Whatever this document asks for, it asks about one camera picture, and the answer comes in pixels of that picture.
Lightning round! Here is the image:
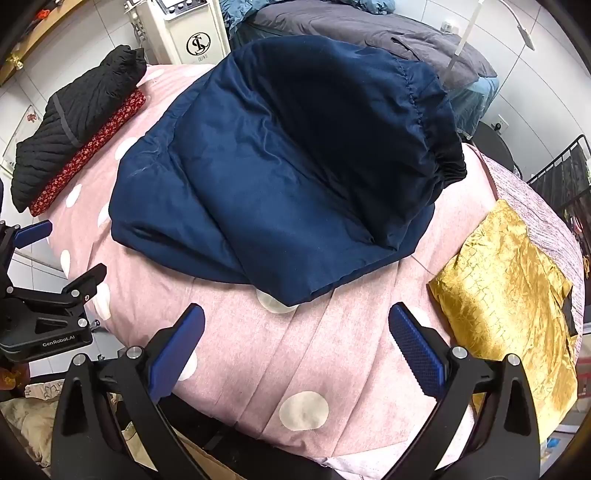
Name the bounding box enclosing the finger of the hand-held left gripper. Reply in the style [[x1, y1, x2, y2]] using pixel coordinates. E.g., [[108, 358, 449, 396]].
[[0, 220, 53, 252], [11, 263, 108, 309]]

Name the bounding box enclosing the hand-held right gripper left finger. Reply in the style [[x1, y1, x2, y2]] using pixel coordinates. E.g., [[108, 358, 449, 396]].
[[50, 303, 211, 480]]

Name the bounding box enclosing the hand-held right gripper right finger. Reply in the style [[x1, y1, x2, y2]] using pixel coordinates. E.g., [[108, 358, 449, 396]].
[[388, 302, 541, 480]]

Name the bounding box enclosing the navy blue garment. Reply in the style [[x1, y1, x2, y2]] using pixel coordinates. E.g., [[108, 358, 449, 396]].
[[109, 35, 468, 308]]

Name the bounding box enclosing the pink polka dot blanket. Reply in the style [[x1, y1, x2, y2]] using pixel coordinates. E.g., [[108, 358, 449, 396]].
[[28, 64, 513, 472]]

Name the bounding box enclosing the beige patterned cloth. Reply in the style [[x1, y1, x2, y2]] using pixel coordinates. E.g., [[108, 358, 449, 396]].
[[0, 378, 65, 457]]

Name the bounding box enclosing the folded red floral cloth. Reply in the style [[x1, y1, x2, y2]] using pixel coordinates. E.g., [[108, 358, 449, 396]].
[[29, 89, 147, 217]]

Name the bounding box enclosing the folded gold shiny cloth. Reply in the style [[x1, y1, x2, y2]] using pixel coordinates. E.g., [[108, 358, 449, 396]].
[[427, 199, 579, 439]]

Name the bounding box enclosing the folded black quilted jacket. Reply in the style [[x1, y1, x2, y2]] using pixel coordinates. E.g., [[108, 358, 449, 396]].
[[10, 45, 148, 213]]

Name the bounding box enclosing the wooden shelf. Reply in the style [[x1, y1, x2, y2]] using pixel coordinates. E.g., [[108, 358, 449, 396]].
[[0, 0, 95, 86]]

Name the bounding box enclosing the black round stool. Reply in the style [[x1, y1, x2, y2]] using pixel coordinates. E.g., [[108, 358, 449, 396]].
[[471, 121, 516, 172]]

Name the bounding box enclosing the black metal rack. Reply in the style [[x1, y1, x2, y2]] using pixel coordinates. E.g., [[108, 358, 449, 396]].
[[526, 135, 591, 222]]

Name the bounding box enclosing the white floor machine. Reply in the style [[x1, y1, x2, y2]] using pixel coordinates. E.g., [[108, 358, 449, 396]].
[[122, 0, 232, 66]]

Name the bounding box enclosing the grey quilt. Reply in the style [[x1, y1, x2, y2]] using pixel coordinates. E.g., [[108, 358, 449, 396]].
[[245, 0, 498, 90]]

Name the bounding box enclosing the white lamp stand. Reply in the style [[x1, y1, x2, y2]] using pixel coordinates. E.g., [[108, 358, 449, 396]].
[[447, 0, 537, 71]]

